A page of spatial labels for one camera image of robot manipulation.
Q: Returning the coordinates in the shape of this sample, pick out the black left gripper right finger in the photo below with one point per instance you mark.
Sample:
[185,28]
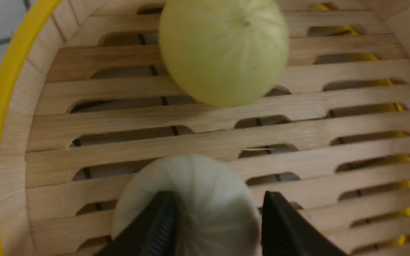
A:
[285,232]

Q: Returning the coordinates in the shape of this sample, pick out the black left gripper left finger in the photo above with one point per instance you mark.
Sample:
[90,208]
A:
[151,233]

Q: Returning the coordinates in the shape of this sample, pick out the white steamed bun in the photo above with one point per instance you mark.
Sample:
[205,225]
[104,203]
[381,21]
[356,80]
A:
[218,215]

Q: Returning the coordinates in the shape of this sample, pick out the yellow steamed bun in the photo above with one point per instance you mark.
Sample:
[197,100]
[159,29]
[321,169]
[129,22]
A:
[224,52]

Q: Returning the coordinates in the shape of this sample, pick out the bamboo steamer basket yellow rim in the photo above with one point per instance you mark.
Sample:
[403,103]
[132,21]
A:
[86,102]

